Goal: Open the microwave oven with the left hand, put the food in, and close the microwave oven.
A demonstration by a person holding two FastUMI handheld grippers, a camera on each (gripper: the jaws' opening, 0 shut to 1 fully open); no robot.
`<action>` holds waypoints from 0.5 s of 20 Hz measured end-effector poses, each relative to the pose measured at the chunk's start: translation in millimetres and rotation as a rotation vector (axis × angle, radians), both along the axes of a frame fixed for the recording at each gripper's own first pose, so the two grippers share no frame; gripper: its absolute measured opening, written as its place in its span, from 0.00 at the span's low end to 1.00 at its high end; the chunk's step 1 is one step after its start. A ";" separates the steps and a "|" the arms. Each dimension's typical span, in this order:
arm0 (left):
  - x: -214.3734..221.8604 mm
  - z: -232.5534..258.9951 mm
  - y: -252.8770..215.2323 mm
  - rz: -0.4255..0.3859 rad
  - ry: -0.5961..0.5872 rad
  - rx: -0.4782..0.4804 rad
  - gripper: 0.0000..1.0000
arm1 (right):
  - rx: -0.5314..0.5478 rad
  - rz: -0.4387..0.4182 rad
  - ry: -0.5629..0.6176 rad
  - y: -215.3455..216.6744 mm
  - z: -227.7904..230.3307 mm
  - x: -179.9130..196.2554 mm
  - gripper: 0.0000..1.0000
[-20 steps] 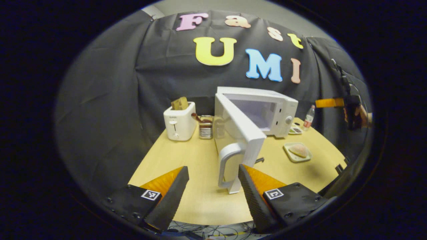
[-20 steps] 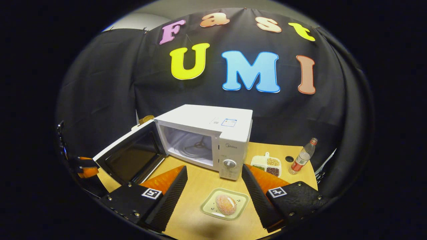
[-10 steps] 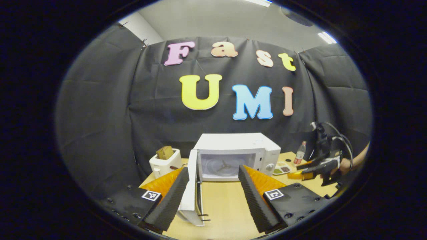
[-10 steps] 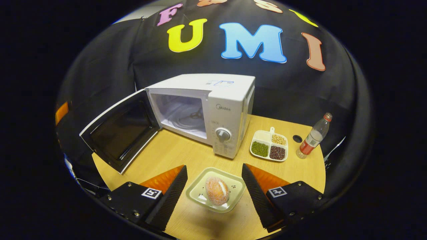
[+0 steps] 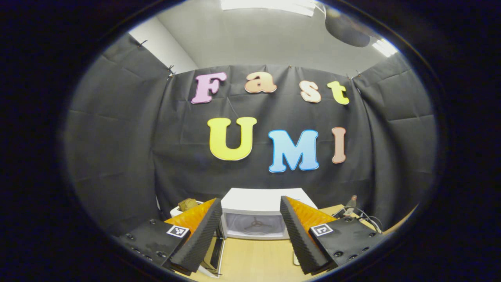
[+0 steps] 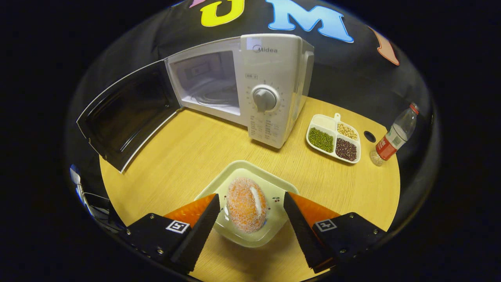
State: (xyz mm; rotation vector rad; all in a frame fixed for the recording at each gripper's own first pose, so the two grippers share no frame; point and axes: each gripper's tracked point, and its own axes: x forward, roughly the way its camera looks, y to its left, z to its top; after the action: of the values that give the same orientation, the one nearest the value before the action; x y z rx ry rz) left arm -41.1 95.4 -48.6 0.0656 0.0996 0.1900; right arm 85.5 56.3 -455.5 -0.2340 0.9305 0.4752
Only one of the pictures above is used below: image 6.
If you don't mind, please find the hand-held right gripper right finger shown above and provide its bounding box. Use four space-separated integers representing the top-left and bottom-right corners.
283 192 386 274

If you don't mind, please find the white microwave oven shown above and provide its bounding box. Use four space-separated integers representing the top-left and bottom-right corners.
76 33 315 173

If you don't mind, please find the pile of dark red beans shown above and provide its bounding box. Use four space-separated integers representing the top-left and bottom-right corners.
335 138 357 161

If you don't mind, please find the sugared bread roll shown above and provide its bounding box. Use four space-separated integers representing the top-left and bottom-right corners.
226 177 268 233

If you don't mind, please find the cream rectangular plate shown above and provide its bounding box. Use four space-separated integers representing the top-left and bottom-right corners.
195 160 300 248

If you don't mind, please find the glass microwave turntable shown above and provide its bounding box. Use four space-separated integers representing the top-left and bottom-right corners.
192 84 240 108

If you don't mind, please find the pile of pale soybeans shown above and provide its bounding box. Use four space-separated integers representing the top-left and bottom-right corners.
337 123 358 140

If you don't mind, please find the pile of green mung beans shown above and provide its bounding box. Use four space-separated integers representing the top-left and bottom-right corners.
308 127 334 153

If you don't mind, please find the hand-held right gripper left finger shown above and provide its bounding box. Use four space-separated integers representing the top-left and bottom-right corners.
119 193 221 274

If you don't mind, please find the white divided dish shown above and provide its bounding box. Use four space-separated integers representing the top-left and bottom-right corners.
306 113 361 164

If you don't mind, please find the clear plastic bottle red label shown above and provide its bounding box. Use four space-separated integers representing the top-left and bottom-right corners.
369 103 420 166

